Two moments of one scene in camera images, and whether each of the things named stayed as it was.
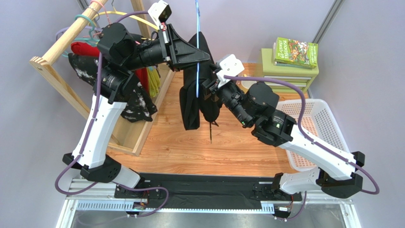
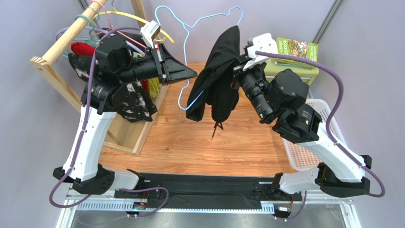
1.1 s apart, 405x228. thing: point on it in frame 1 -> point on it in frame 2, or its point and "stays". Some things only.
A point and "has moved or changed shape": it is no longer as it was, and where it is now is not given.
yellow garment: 153,81 stays
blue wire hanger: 197,56 -> 186,27
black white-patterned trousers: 139,107 stays
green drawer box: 302,77 stays
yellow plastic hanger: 138,17 stays
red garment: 81,48 stays
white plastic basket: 317,121 stays
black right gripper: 212,85 -> 239,71
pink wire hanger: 108,19 stays
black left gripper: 175,51 -> 171,69
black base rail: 162,191 stays
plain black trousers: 193,102 has moved or changed shape
